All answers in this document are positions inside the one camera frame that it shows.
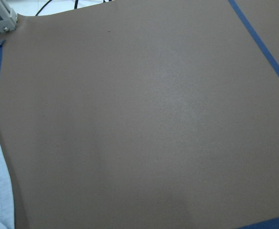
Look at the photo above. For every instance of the aluminium frame post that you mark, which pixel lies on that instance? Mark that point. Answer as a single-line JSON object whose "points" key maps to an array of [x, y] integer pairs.
{"points": [[8, 17]]}

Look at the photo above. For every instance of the crossing blue tape strip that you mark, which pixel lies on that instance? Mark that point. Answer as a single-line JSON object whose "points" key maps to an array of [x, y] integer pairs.
{"points": [[257, 39]]}

